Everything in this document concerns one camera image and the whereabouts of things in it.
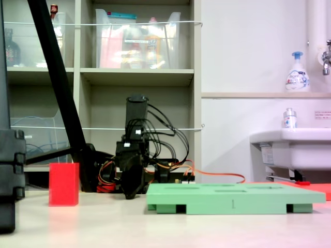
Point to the white ceramic sink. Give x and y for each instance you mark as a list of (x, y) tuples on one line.
[(294, 149)]

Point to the beige shelf unit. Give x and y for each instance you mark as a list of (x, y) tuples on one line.
[(134, 77)]

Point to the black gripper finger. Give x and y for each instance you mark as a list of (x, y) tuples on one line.
[(138, 180), (127, 184)]

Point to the dark grey upright post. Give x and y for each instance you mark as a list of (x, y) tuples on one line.
[(3, 64)]

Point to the red square block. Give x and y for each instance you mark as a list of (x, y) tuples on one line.
[(63, 184)]

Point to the metal water tap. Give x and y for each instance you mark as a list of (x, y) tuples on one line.
[(326, 59)]

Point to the flat red board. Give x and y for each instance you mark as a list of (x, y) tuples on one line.
[(319, 191)]

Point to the dark glass bottle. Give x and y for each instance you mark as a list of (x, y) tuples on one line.
[(11, 50)]

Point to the notched black stack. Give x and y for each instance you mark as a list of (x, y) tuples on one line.
[(10, 180)]

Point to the black table clamp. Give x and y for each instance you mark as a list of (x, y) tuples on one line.
[(163, 173)]

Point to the white foam soap pump bottle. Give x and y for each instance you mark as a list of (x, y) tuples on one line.
[(297, 77)]

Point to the large clear storage bin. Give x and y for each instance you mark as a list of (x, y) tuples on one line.
[(137, 44)]

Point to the black tripod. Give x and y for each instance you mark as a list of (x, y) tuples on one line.
[(58, 77)]

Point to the green shape-sorting board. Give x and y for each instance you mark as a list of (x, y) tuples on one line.
[(232, 197)]

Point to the small circuit board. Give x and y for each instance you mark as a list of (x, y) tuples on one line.
[(187, 179)]

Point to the white wall label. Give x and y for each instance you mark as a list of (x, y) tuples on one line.
[(322, 114)]

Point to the clear bin with bottles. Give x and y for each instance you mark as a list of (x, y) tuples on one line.
[(60, 38)]

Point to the small clear sanitizer bottle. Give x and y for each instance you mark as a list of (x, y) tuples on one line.
[(289, 119)]

